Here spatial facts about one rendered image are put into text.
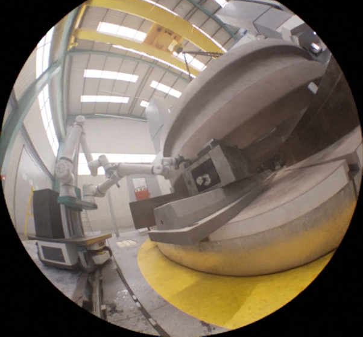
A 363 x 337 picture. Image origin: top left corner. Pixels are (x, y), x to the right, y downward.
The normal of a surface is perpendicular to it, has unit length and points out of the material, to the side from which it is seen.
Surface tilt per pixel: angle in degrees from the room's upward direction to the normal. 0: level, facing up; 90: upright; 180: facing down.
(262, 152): 90
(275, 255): 90
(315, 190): 90
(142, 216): 90
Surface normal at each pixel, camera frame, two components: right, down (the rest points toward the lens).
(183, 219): 0.58, -0.51
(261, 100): -0.62, -0.14
